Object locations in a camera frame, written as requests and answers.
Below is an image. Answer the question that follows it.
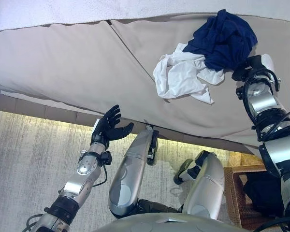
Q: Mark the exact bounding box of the black left elbow cable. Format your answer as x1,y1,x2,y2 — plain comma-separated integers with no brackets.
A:
26,214,47,232

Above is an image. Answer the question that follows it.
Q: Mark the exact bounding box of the grey robot torso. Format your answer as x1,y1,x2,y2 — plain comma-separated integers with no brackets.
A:
94,212,242,232

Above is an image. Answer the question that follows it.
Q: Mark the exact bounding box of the grey striped area rug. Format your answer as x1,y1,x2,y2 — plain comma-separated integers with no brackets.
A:
0,108,266,232

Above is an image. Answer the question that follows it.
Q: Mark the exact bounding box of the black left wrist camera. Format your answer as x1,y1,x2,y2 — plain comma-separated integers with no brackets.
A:
100,151,112,166

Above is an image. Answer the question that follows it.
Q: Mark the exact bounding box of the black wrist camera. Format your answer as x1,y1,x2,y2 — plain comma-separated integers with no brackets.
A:
100,151,112,166
232,69,251,82

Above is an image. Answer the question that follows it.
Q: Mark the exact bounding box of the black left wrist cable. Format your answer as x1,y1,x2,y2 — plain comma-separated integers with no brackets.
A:
93,164,108,188

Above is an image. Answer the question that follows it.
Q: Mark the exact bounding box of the brown bed base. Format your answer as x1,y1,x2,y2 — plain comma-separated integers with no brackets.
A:
0,93,266,170

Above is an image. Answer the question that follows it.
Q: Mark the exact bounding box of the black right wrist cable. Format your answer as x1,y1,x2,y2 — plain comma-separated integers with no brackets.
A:
239,70,290,143

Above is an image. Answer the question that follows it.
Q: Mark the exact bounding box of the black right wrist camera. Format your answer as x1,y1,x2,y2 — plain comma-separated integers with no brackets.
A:
232,69,251,82

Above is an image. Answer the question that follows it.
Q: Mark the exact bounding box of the bed with grey cover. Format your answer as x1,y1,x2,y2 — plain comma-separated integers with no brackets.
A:
0,12,290,155

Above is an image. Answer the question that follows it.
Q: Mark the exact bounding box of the silver left robot leg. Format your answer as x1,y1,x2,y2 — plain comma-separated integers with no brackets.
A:
108,124,160,218

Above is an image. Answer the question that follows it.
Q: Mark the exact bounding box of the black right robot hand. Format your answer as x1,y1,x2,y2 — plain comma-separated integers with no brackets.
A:
246,53,274,72

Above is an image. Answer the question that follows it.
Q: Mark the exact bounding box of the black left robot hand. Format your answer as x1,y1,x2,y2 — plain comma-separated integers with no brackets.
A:
90,104,135,148

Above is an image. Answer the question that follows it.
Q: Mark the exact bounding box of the dark blue garment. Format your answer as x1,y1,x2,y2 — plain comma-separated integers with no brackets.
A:
182,9,259,73

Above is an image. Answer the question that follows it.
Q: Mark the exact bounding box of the white garment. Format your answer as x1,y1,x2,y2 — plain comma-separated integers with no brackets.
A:
152,43,226,106

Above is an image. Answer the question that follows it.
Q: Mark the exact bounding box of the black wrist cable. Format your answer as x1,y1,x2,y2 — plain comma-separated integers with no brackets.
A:
239,70,290,143
93,164,108,188

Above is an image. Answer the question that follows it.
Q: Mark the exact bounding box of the white duvet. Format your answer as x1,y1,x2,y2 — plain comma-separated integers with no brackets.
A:
0,0,290,34

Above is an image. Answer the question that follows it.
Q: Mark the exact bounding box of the brown wicker basket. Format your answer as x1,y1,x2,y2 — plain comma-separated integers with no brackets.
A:
223,165,289,232

